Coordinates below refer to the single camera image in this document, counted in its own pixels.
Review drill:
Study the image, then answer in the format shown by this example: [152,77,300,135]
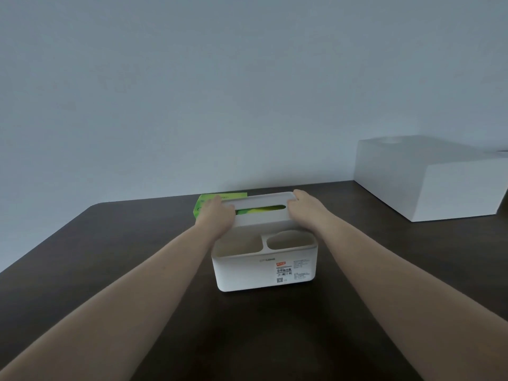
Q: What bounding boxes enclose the person's left hand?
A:
[196,196,236,237]

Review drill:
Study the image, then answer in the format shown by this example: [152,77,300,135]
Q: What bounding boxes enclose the person's right hand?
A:
[287,189,332,229]

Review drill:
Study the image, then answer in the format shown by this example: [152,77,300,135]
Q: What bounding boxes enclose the white tissue box lid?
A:
[221,191,301,227]

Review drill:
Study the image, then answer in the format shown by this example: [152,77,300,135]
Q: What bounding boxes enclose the person's left forearm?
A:
[0,223,221,381]

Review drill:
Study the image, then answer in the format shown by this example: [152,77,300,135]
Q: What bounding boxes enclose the person's right forearm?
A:
[311,213,508,381]

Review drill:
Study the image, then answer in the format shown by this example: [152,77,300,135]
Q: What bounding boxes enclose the green tissue pack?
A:
[193,193,287,219]

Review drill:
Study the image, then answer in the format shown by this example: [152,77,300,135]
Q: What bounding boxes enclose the white plastic organizer box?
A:
[211,224,318,293]

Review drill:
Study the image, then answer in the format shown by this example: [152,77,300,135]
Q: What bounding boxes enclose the large white box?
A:
[353,135,508,223]

